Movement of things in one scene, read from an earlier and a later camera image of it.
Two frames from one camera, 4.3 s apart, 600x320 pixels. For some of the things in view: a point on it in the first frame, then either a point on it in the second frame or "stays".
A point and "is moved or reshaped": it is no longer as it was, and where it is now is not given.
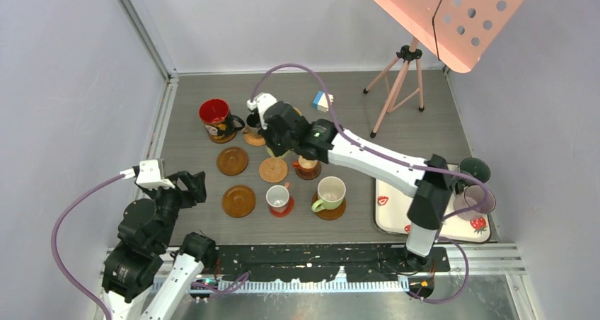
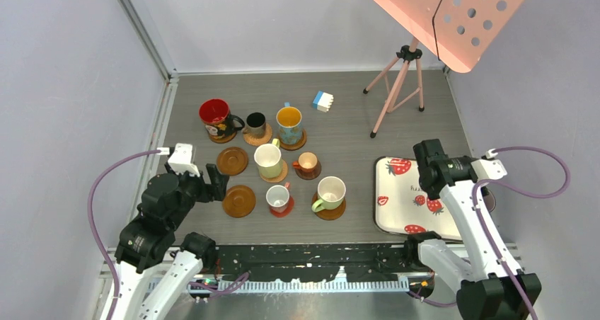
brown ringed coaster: [238, 201] stays
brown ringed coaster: [232, 161] stays
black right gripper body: [279, 145] to [423, 184]
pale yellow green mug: [272, 155] is moved or reshaped
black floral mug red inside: [215, 115] stays
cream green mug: [332, 191] stays
